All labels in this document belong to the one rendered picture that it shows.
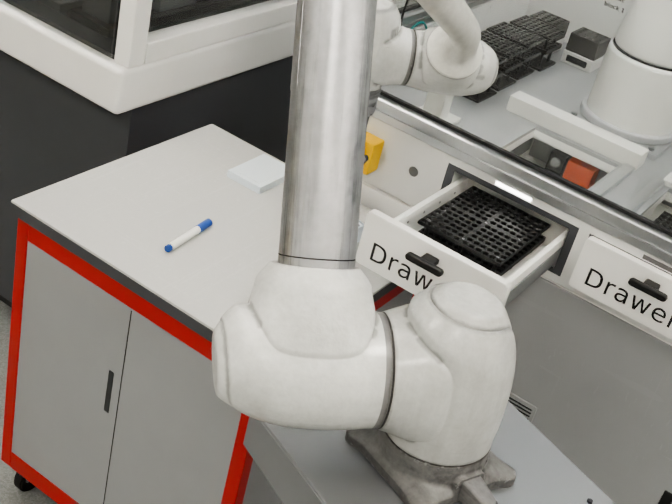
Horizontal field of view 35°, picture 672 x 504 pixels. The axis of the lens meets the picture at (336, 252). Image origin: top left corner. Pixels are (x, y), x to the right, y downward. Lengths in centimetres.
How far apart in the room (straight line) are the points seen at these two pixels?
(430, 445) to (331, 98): 47
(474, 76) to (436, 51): 9
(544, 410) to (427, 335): 96
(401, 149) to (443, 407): 93
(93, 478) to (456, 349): 112
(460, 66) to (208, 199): 59
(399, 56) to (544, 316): 62
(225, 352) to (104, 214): 79
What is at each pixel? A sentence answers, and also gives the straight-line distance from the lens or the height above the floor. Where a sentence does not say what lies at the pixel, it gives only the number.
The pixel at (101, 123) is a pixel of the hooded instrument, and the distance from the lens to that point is 247.
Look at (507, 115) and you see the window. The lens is 209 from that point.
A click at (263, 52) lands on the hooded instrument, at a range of 267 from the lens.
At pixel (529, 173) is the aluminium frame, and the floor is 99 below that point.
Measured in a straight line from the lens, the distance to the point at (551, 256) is 206.
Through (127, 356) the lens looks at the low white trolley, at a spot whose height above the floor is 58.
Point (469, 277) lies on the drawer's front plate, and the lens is 184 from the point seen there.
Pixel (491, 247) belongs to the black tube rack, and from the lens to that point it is 197.
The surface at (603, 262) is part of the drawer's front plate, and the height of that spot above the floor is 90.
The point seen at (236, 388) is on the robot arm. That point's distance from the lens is 133.
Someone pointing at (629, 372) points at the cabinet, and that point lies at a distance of 215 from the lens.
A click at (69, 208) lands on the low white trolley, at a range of 207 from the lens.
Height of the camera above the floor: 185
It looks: 32 degrees down
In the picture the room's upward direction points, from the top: 15 degrees clockwise
